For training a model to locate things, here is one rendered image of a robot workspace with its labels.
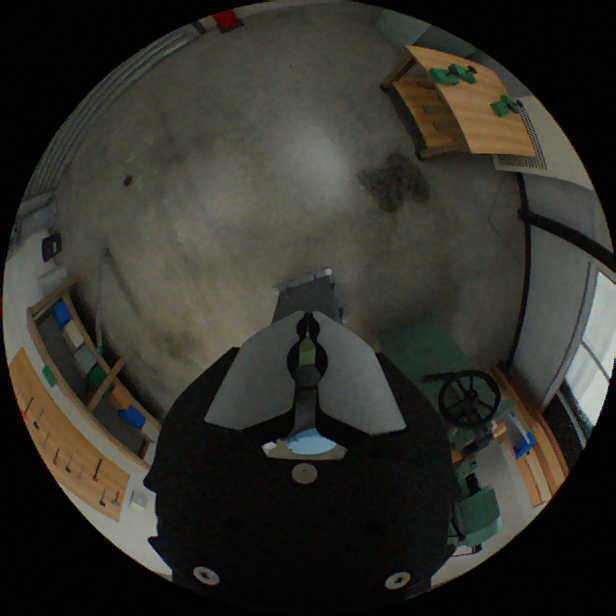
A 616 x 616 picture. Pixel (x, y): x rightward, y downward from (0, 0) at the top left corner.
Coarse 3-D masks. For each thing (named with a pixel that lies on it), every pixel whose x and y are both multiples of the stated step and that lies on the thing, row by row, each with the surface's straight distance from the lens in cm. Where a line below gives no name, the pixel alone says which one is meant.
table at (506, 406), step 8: (504, 400) 119; (512, 400) 121; (480, 408) 102; (504, 408) 117; (512, 408) 123; (464, 416) 98; (496, 416) 113; (504, 416) 124; (448, 432) 104; (456, 440) 103
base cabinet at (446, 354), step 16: (432, 320) 158; (384, 336) 148; (400, 336) 146; (416, 336) 145; (432, 336) 144; (448, 336) 145; (384, 352) 143; (400, 352) 135; (416, 352) 134; (432, 352) 134; (448, 352) 134; (400, 368) 126; (416, 368) 125; (432, 368) 125; (448, 368) 125; (464, 368) 126; (416, 384) 118; (432, 384) 118; (464, 384) 120; (480, 384) 121; (432, 400) 112; (448, 400) 113
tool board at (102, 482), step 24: (24, 360) 290; (24, 384) 289; (24, 408) 290; (48, 408) 288; (48, 432) 290; (72, 432) 293; (48, 456) 295; (72, 456) 294; (96, 456) 303; (72, 480) 302; (96, 480) 305; (120, 480) 318; (96, 504) 315; (120, 504) 324
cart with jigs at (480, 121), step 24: (408, 48) 109; (432, 72) 99; (456, 72) 97; (480, 72) 138; (408, 96) 131; (432, 96) 141; (456, 96) 103; (480, 96) 118; (504, 96) 135; (432, 120) 131; (456, 120) 95; (480, 120) 106; (504, 120) 125; (432, 144) 124; (456, 144) 102; (480, 144) 99; (504, 144) 115; (528, 144) 141
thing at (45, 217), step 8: (48, 208) 321; (56, 208) 315; (32, 216) 315; (40, 216) 314; (48, 216) 315; (56, 216) 311; (16, 224) 326; (24, 224) 310; (32, 224) 309; (40, 224) 317; (48, 224) 328; (16, 232) 308; (24, 232) 312; (16, 240) 324; (8, 248) 295; (8, 256) 302
